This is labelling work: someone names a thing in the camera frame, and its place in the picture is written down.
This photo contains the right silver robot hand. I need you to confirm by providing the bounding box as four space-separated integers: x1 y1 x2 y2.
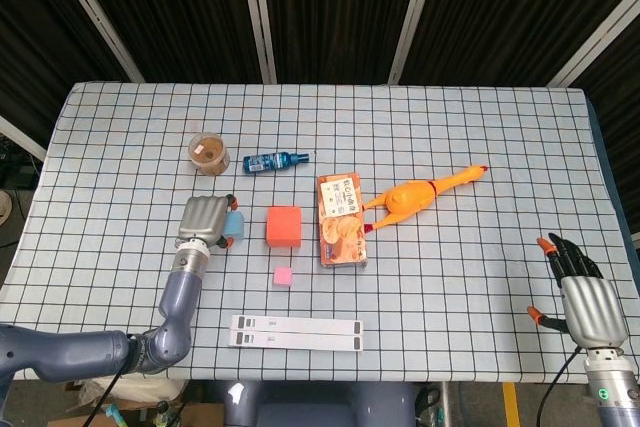
527 231 630 349

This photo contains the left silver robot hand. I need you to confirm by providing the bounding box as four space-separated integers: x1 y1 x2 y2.
175 193 239 251

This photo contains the light blue block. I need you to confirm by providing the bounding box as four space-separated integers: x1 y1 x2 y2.
223 210 246 241

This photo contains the orange-red cube block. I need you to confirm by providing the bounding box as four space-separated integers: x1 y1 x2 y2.
265 205 303 250

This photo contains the clear jar of rubber bands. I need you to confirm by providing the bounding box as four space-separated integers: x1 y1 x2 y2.
187 130 231 177

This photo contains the blue spray bottle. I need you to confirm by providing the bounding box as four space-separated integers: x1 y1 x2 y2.
242 149 311 175

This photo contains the orange cookie box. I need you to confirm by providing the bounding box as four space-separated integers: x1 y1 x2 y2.
316 171 369 269

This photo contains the white plastic bag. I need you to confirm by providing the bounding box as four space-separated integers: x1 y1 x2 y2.
79 379 189 411

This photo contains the yellow rubber chicken toy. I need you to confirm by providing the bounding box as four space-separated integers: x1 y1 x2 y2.
360 163 489 235

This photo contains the blue-grey robot torso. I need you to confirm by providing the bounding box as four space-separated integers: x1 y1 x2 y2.
222 380 419 427

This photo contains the checkered tablecloth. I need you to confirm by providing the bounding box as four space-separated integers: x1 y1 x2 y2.
0 80 640 382

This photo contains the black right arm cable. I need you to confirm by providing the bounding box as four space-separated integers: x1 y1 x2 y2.
536 346 587 427

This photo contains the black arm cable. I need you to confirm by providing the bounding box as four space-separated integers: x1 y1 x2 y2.
83 371 124 427
536 346 587 427

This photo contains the white frame post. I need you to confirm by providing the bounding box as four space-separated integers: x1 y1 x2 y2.
386 0 440 85
43 0 147 84
546 0 640 88
0 115 49 161
238 0 279 85

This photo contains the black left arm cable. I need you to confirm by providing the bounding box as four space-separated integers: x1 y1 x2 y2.
83 371 124 427

